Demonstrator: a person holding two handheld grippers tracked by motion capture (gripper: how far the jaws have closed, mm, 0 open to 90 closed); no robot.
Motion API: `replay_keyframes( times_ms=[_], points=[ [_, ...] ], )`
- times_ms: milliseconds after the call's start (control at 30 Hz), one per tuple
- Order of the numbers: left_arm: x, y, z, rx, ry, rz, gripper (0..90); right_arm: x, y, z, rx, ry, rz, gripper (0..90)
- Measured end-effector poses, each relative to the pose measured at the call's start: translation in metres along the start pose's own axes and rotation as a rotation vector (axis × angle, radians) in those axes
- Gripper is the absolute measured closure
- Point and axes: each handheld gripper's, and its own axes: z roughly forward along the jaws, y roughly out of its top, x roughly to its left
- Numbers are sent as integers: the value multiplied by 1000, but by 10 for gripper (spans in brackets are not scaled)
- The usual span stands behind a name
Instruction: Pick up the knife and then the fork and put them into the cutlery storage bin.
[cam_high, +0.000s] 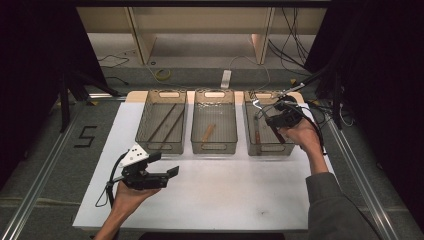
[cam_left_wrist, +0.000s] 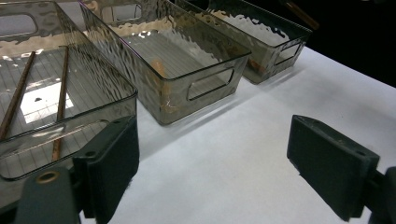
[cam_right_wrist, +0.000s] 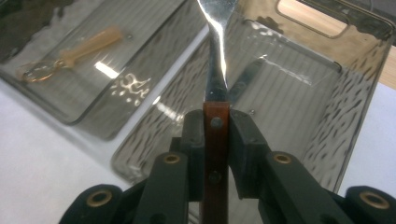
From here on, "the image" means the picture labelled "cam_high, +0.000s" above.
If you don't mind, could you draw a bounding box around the clear spoon with beige handle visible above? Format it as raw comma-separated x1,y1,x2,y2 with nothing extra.
201,123,217,144

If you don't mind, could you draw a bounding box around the right hand-held gripper black cable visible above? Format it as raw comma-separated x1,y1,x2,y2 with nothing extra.
285,99,328,156

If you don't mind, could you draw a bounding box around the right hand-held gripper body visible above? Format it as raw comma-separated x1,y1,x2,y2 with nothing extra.
277,82,306,130

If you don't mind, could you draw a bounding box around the light wooden shelf unit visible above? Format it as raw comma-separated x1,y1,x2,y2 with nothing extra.
77,6,328,66

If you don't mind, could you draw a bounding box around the white table mat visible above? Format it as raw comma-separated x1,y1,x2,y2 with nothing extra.
72,101,338,232

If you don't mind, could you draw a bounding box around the black curtain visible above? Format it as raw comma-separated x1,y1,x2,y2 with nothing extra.
0,0,109,189
304,0,424,221

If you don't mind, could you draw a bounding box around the short metal rail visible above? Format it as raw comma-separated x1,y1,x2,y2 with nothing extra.
87,93,128,101

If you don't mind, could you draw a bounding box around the hand-held gripper black cable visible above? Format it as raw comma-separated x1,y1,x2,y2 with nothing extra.
285,99,328,156
94,151,130,208

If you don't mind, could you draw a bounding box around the grey transparent plastic bin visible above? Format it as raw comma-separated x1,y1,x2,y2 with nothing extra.
190,88,239,155
134,89,188,155
242,89,298,157

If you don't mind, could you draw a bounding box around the person's left hand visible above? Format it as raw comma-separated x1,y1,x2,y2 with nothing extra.
110,168,162,215

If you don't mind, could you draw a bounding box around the white power strip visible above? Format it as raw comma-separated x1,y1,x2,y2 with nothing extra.
219,69,232,90

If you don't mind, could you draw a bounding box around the left hand-held gripper black cable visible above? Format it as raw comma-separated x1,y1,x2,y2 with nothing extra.
94,151,130,208

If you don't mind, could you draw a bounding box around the pale thin floor cable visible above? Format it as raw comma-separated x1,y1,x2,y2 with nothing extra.
144,61,179,89

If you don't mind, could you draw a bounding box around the wooden-handled steel knife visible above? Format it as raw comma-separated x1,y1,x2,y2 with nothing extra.
253,113,264,157

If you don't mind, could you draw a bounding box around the person's right hand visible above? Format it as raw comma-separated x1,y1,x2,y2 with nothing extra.
278,118,323,158

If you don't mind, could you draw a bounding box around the thin black floor cable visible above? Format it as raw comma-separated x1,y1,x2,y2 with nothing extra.
99,54,130,70

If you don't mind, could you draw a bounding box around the black metal stand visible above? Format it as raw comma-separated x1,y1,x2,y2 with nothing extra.
58,71,124,134
286,63,345,131

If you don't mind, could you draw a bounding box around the metal floor rail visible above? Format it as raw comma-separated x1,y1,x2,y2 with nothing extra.
0,99,86,240
324,116,401,240

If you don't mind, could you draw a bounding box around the white power strip cable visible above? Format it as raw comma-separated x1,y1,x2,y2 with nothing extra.
229,54,272,91

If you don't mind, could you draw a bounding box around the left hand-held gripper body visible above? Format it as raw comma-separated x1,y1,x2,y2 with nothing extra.
118,143,169,192

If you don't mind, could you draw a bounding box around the yellow tape roll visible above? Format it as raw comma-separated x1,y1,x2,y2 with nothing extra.
154,68,172,82

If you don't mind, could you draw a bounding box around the tangle of black and white cables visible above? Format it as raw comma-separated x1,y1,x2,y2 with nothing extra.
306,99,355,128

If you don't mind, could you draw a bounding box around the bundle of black cables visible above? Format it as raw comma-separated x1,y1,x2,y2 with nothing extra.
267,7,312,74

